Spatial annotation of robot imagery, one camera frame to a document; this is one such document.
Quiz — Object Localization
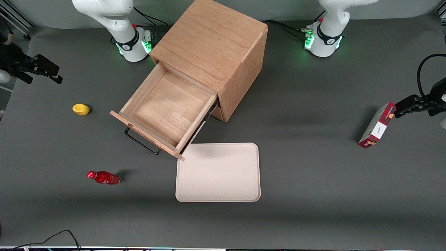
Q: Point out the black cable on table edge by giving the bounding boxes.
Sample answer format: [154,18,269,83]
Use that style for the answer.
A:
[14,230,81,251]

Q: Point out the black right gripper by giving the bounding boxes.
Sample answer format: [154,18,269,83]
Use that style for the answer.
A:
[0,41,63,85]

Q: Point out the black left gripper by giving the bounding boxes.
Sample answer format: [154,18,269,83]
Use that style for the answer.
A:
[394,77,446,119]

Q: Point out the red bottle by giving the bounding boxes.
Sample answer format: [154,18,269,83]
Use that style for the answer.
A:
[87,171,121,185]

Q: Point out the wooden drawer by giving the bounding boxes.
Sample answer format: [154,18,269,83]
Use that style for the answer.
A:
[110,62,219,161]

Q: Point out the black right arm base cables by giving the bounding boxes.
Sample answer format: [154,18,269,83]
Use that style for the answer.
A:
[133,6,168,27]

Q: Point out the beige rectangular tray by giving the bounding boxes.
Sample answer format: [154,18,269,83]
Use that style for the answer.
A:
[175,143,261,203]

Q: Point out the wooden cabinet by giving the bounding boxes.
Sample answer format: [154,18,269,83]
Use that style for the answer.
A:
[150,0,269,122]

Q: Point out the black looped gripper cable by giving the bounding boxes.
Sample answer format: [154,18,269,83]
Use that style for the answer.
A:
[417,54,446,100]

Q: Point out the black arm base cables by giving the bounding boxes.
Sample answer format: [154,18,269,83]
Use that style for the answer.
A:
[133,6,168,27]
[266,10,326,40]

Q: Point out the red and white box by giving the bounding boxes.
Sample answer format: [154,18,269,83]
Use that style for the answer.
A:
[358,102,397,149]

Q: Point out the black left arm base cables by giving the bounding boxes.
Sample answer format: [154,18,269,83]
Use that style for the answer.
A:
[266,10,326,40]

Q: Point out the black metal drawer handle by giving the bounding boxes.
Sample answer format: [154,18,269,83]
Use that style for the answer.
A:
[124,127,161,155]

